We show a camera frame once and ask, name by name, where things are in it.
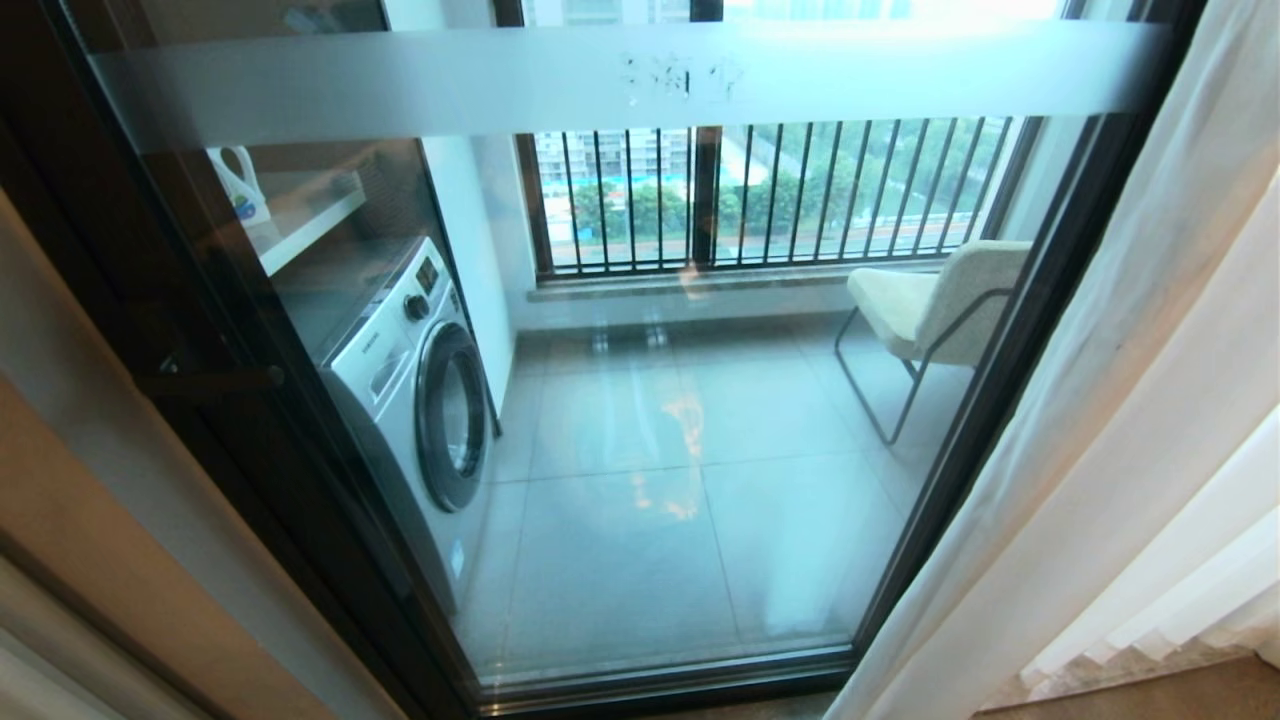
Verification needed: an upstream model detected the washing machine round door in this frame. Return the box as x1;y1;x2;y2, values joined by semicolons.
414;322;491;513

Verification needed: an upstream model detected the black metal balcony railing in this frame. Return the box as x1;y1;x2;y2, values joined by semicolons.
514;116;1045;277

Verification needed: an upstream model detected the glass balcony sliding door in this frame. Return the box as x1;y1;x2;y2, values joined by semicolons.
0;0;1209;717

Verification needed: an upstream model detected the white front-load washing machine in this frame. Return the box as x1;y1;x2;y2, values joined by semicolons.
272;236;493;613

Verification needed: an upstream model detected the white shelf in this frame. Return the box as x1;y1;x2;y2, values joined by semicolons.
244;172;367;277

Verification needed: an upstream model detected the white detergent bottle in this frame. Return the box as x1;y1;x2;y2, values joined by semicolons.
208;146;273;229

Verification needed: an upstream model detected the white sheer curtain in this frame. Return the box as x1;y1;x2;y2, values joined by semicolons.
822;0;1280;720

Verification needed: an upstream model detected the beige chair with metal frame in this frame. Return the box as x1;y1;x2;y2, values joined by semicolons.
834;240;1033;447

